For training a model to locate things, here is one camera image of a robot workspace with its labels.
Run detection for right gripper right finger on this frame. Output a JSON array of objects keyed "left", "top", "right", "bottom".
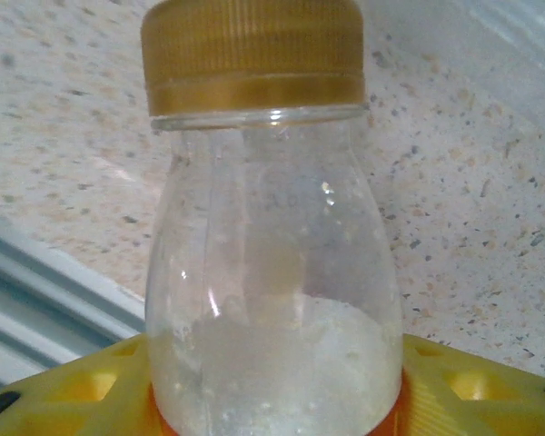
[{"left": 397, "top": 333, "right": 545, "bottom": 436}]

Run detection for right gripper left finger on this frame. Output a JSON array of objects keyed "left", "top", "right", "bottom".
[{"left": 0, "top": 333, "right": 164, "bottom": 436}]

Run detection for gold-cap bottle orange label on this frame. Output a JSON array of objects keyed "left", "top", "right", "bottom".
[{"left": 140, "top": 0, "right": 412, "bottom": 436}]

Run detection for aluminium frame rail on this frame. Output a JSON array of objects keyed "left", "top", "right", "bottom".
[{"left": 0, "top": 213, "right": 151, "bottom": 401}]

